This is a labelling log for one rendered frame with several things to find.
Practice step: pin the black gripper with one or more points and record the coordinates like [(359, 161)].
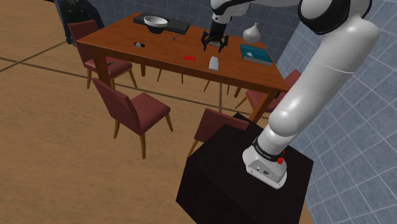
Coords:
[(218, 31)]

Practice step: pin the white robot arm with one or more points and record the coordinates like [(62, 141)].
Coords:
[(322, 83)]

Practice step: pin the grey upright phone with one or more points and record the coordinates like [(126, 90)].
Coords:
[(214, 63)]

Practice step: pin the small red flat block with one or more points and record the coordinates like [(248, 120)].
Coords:
[(189, 58)]

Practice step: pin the white round vase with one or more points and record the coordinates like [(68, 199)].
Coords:
[(251, 34)]

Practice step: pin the black flat tray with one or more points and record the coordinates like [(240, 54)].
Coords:
[(178, 26)]

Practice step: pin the dark pen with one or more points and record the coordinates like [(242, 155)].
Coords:
[(175, 37)]

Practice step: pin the teal book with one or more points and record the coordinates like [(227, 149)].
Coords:
[(255, 53)]

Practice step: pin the dark red dining chair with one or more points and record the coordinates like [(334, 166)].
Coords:
[(259, 97), (83, 34), (207, 85), (139, 111), (217, 122), (159, 75)]

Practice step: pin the brown wooden dining table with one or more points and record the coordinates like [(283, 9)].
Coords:
[(161, 52)]

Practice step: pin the white and black bowl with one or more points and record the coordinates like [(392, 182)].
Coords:
[(155, 24)]

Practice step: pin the small black and grey cylinder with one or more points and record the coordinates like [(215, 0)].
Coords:
[(139, 45)]

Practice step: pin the dark potted plant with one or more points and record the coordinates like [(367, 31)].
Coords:
[(77, 12)]

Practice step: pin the black robot stand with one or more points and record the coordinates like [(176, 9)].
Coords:
[(223, 186)]

